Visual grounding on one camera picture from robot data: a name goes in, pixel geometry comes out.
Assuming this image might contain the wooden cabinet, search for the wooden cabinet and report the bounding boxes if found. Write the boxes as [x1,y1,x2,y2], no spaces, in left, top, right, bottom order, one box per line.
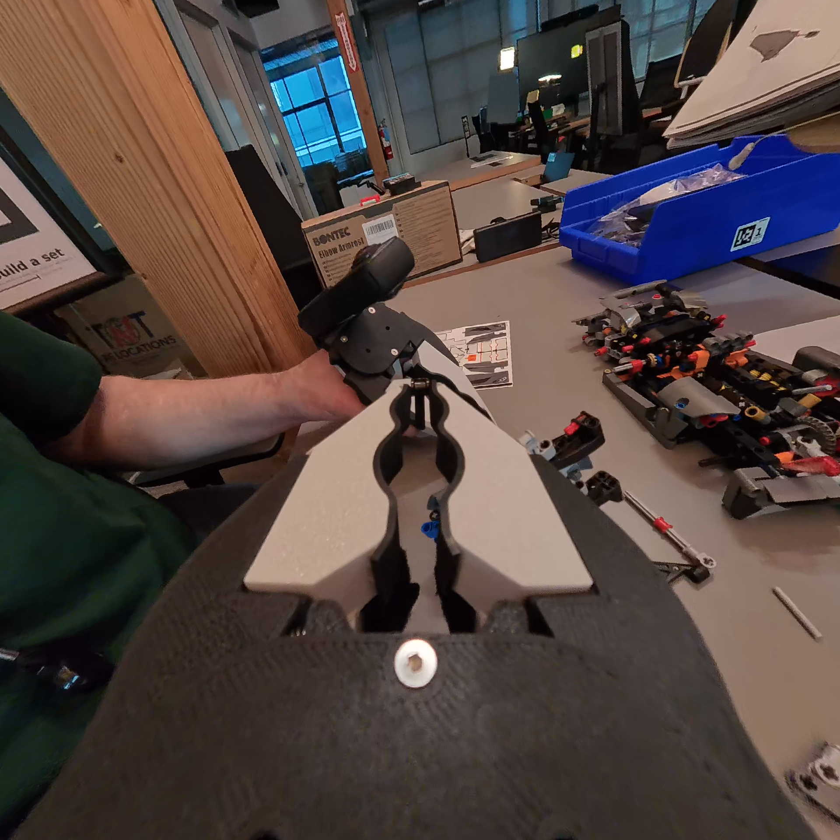
[0,0,316,378]

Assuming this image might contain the person's left forearm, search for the person's left forearm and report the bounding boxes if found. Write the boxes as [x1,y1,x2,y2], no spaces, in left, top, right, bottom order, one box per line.
[46,367,309,469]

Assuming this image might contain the black strap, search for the black strap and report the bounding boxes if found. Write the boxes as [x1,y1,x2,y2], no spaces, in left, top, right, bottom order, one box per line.
[0,646,116,692]

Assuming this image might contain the printed cardboard box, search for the printed cardboard box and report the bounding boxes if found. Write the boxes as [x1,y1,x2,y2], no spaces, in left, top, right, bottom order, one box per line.
[55,278,204,378]

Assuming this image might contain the clear plastic bags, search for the clear plastic bags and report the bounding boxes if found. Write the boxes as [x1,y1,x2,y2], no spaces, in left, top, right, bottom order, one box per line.
[587,163,746,246]

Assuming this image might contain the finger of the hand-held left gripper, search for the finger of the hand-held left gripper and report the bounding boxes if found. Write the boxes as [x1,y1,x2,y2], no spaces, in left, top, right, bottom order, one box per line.
[413,335,493,424]

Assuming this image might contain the grey orange-striped lego panel assembly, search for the grey orange-striped lego panel assembly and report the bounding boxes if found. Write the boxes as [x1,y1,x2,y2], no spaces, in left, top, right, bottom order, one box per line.
[521,411,623,505]

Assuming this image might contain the short light grey lego axle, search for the short light grey lego axle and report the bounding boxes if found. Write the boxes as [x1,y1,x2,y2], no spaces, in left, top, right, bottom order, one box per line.
[771,585,823,640]

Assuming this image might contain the person's green shirt torso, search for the person's green shirt torso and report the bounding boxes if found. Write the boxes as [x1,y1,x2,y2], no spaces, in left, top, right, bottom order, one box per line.
[0,311,197,834]

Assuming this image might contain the light grey axle connector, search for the light grey axle connector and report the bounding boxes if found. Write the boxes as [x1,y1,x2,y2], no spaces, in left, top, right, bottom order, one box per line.
[784,741,840,814]

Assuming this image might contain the white rounded board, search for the white rounded board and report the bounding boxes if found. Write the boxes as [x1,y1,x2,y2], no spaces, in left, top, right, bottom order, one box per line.
[751,314,840,365]

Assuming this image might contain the black monitor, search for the black monitor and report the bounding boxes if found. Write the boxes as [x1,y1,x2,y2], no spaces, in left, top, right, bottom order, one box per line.
[584,19,640,138]

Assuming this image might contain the person's left hand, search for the person's left hand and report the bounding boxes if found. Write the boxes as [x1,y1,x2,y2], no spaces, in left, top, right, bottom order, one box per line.
[289,349,368,421]

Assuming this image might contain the large lego car model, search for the large lego car model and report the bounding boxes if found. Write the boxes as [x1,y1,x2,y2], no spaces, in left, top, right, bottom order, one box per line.
[571,281,840,518]

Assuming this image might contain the grey axle black panel assembly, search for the grey axle black panel assembly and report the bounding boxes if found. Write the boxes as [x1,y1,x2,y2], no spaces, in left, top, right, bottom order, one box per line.
[623,490,716,584]

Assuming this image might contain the black chair armrest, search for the black chair armrest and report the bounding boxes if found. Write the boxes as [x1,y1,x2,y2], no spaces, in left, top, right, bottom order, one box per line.
[131,433,286,487]

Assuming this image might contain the blue bin with square tag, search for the blue bin with square tag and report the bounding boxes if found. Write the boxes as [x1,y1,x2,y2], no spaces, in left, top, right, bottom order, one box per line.
[558,134,840,286]

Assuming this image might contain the framed wall picture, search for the framed wall picture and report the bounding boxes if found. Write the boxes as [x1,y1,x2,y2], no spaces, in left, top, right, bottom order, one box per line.
[0,125,112,316]

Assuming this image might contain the lego sticker sheet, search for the lego sticker sheet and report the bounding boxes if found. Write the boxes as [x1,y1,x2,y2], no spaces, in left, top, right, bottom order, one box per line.
[435,320,512,389]

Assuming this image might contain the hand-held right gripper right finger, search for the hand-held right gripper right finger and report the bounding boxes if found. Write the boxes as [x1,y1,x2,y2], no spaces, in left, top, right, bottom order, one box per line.
[428,381,595,633]

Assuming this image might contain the black box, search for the black box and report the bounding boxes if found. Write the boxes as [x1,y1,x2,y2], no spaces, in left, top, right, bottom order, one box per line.
[473,211,543,263]

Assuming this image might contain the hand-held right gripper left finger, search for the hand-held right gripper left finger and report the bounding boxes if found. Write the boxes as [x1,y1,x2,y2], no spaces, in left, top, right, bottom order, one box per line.
[244,380,422,633]

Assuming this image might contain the white paper stack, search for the white paper stack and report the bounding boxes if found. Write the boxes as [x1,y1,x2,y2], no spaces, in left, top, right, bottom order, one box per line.
[663,0,840,152]

